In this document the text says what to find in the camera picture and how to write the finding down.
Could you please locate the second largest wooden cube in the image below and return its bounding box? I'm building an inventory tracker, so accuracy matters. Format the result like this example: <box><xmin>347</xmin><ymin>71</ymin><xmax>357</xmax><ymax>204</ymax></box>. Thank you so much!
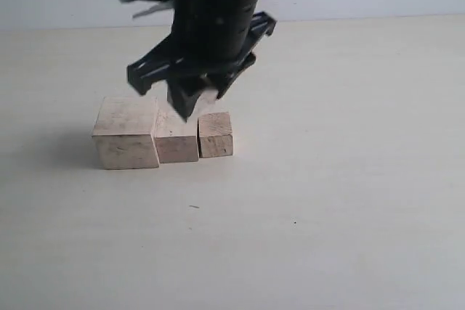
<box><xmin>155</xmin><ymin>109</ymin><xmax>199</xmax><ymax>164</ymax></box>

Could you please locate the third largest wooden cube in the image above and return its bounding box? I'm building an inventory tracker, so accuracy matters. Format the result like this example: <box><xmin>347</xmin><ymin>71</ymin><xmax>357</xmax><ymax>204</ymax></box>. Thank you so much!
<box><xmin>198</xmin><ymin>112</ymin><xmax>233</xmax><ymax>158</ymax></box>

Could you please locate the smallest wooden cube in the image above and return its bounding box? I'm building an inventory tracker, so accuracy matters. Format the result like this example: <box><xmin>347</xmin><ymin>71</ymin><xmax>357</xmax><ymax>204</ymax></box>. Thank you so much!
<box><xmin>193</xmin><ymin>74</ymin><xmax>218</xmax><ymax>117</ymax></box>

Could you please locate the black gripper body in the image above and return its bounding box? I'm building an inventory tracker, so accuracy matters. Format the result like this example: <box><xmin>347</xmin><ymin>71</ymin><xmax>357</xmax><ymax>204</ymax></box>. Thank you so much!
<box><xmin>169</xmin><ymin>0</ymin><xmax>258</xmax><ymax>65</ymax></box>

